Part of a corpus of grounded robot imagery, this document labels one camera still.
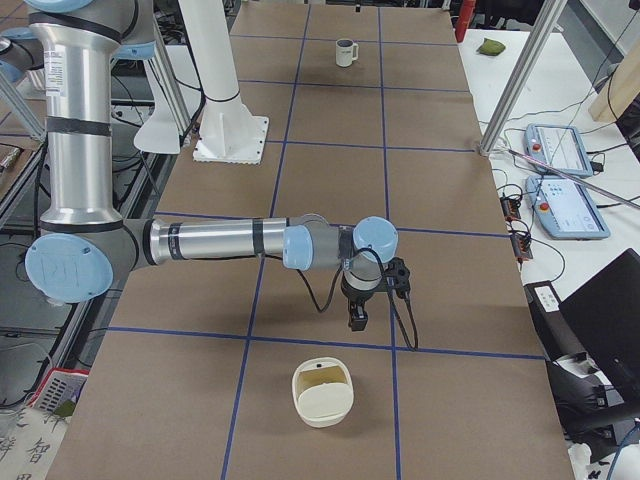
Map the upper teach pendant blue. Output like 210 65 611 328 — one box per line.
524 124 594 177

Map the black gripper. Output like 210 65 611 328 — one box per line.
341 279 379 332

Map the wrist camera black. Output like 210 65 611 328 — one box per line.
385 257 411 300

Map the black braided cable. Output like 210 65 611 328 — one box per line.
294 244 420 351

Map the white plastic basket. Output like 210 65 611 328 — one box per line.
27 368 89 418

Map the teach pendant blue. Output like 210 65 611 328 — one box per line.
524 124 594 177
525 175 611 240

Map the metal grabber stick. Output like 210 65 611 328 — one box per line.
505 148 639 209

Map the cream plastic bin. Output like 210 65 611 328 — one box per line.
291 357 354 428

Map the white mug grey inside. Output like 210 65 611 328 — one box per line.
335 38 359 68

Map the aluminium frame post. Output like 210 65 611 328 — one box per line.
478 0 567 157

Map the lower teach pendant blue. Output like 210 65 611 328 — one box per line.
525 175 611 240

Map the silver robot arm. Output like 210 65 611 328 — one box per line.
25 1 408 331

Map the green bean bag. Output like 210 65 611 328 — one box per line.
477 38 506 57

